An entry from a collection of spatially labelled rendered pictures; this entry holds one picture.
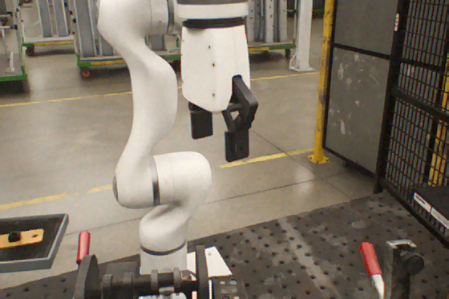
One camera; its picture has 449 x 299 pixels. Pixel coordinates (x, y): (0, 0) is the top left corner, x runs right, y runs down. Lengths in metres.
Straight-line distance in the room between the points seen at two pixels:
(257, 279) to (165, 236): 0.42
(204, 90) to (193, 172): 0.51
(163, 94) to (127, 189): 0.23
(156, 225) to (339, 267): 0.66
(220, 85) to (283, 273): 1.01
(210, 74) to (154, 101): 0.45
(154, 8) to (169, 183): 0.38
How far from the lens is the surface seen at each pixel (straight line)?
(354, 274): 1.46
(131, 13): 0.90
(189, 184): 1.00
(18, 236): 0.81
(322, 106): 3.73
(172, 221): 1.06
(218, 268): 1.34
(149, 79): 0.92
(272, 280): 1.39
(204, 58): 0.50
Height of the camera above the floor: 1.58
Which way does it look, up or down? 20 degrees down
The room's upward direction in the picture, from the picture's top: straight up
